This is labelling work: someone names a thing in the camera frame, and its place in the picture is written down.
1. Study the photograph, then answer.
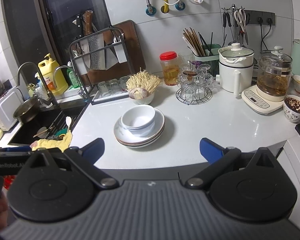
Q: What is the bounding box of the glass health kettle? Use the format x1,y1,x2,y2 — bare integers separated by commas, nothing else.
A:
241,46,293,115

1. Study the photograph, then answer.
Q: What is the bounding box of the wire glass holder with glasses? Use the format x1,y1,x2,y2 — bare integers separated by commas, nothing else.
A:
175,60,214,105

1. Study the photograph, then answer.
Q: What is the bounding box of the white ceramic bowl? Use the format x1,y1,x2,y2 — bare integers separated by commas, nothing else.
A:
121,105,155,129

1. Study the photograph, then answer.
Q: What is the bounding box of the translucent plastic bowl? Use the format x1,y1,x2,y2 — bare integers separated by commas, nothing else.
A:
121,121,155,131
123,125,155,137

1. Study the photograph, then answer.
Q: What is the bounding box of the black steel scrubber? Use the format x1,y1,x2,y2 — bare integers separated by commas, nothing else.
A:
47,134,65,141

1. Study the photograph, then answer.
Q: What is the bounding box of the green detergent bottle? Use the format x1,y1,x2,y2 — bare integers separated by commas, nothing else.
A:
67,61,79,88

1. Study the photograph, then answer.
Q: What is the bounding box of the cleaver knife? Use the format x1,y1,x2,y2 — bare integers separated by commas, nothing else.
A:
82,10,106,70

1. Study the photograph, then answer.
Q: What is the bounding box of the bowl with enoki and onion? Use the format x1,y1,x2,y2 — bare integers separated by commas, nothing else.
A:
126,70,162,105

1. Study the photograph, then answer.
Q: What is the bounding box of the white electric cooking pot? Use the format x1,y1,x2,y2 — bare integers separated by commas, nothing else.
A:
216,43,254,97

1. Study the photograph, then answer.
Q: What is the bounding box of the green chopstick holder with chopsticks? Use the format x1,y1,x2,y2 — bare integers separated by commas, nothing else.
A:
182,28,221,62

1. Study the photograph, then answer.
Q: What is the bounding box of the black wall socket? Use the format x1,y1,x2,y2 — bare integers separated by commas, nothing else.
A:
245,10,276,26

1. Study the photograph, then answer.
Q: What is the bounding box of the black dish rack with tray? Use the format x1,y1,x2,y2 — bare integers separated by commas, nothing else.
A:
68,26,135,105

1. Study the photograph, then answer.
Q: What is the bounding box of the chrome faucet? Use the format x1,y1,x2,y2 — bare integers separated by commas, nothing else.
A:
17,62,60,108

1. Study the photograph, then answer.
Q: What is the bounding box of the dark metal pot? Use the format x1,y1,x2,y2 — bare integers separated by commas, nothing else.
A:
13,96,40,124

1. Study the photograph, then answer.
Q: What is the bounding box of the wooden cutting board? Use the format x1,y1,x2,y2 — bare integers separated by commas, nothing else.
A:
79,19,147,87

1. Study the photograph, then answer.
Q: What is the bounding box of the yellow dish soap bottle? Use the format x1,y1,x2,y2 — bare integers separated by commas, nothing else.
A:
38,53,69,96

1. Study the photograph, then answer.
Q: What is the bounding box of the red lid plastic jar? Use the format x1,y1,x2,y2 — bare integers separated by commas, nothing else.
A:
159,51,179,86

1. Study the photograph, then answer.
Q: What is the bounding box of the hanging utensil rack with scissors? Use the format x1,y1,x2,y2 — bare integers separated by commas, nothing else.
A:
222,4,250,47

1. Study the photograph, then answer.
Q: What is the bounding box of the yellow cleaning cloth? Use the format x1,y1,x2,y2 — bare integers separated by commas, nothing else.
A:
30,131,72,152

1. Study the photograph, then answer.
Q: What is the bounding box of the black sink drying rack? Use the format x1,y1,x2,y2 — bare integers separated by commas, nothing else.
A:
33,113,80,139

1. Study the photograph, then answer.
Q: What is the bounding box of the patterned bowl with spices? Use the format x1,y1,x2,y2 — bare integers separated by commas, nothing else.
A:
283,95,300,124

